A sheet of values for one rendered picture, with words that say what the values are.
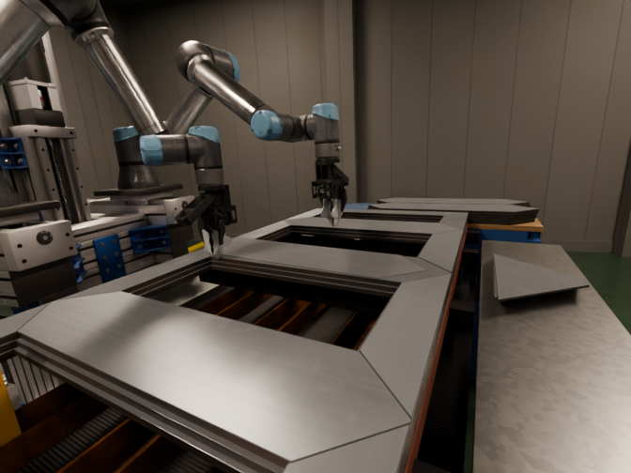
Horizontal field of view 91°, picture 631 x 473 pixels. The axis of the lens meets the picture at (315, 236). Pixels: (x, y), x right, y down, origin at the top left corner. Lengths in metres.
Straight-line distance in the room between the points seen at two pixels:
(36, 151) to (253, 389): 1.05
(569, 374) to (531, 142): 3.48
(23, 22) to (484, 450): 1.08
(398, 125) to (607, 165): 2.07
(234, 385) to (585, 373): 0.56
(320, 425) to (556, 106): 3.94
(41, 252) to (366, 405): 0.82
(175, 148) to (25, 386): 1.11
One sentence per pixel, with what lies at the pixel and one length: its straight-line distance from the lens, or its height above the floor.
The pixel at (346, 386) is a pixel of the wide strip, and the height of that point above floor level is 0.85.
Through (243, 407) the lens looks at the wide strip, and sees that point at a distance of 0.40.
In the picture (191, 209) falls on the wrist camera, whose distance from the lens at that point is 0.87.
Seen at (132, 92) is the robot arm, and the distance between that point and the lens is 1.03.
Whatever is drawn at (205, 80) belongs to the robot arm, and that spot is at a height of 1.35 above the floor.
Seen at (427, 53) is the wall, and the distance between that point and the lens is 3.98.
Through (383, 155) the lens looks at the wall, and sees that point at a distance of 3.86.
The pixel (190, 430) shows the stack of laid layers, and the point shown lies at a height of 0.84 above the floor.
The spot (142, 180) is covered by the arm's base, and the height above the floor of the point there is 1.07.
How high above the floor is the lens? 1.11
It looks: 14 degrees down
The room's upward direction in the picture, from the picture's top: 3 degrees counter-clockwise
